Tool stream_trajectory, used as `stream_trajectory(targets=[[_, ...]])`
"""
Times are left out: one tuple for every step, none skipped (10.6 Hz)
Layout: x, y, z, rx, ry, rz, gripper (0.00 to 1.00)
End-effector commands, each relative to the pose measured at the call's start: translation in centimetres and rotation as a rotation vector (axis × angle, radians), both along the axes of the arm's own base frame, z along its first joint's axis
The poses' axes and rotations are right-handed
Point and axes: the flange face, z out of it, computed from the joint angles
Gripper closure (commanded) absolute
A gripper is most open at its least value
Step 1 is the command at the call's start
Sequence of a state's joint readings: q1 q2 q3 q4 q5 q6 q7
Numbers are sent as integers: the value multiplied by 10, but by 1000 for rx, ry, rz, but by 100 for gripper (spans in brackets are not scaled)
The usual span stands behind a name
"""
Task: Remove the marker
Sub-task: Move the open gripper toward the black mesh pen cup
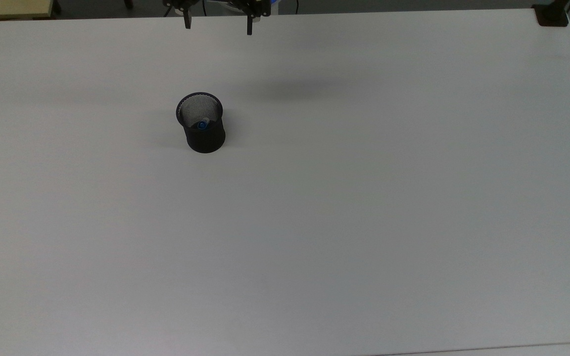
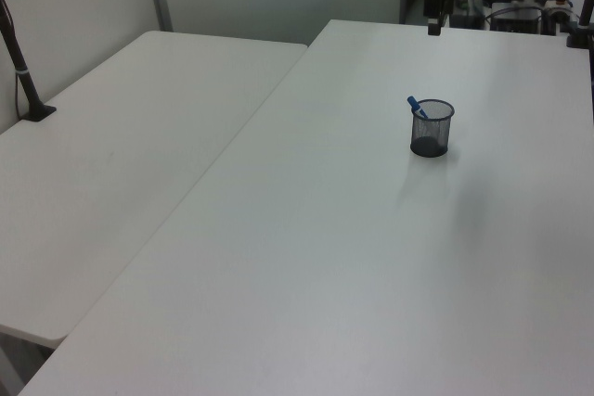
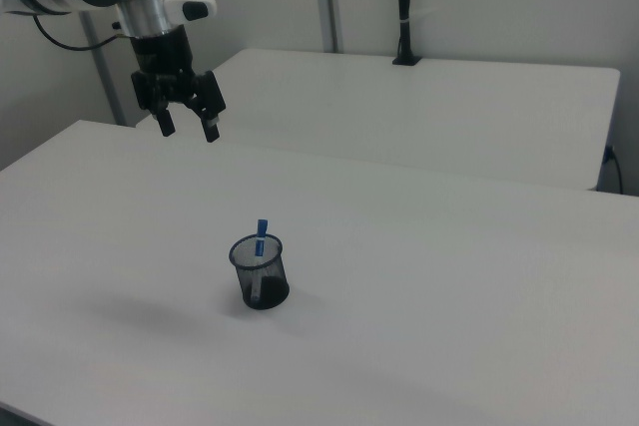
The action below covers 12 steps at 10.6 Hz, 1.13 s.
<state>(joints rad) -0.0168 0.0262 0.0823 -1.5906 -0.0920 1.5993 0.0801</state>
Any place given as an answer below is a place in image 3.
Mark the blue capped white marker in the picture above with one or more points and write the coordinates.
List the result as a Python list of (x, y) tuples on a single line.
[(259, 241)]

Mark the black mesh pen cup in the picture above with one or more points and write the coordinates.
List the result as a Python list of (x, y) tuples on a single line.
[(264, 276)]

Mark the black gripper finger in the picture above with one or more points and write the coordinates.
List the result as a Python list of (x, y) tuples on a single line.
[(213, 112), (161, 112)]

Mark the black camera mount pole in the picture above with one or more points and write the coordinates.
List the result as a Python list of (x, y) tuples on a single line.
[(405, 7)]

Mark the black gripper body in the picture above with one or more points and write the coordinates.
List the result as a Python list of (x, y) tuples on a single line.
[(162, 59)]

